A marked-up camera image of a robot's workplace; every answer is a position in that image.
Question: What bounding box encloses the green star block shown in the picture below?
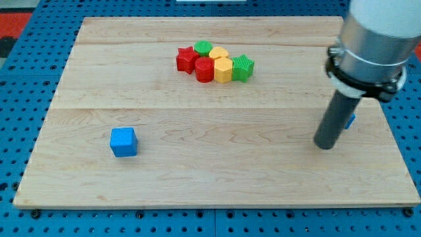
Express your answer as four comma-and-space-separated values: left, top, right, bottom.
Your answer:
232, 55, 255, 83

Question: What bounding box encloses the blue cube block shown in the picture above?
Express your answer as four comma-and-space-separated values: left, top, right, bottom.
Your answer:
109, 127, 137, 158

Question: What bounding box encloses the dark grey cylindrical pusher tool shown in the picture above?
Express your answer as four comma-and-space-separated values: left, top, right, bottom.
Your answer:
313, 90, 360, 149

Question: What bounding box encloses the light wooden board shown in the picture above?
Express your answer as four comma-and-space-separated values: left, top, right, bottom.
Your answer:
14, 16, 420, 210

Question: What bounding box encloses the blue triangle block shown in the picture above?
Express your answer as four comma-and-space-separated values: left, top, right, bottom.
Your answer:
345, 113, 356, 130

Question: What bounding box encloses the yellow heart block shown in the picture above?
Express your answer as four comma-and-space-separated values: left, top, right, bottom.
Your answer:
209, 46, 230, 60

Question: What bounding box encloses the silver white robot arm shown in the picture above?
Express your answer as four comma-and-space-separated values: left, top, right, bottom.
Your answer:
326, 0, 420, 102

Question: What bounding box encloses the yellow hexagon block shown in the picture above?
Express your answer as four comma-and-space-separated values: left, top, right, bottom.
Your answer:
214, 57, 233, 83

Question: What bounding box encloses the red star block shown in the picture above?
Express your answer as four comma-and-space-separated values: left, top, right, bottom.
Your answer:
176, 46, 200, 74

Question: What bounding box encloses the green cylinder block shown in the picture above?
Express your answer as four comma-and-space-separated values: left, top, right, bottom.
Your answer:
193, 40, 213, 57

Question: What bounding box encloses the red cylinder block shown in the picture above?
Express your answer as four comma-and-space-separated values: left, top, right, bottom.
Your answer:
195, 57, 214, 83

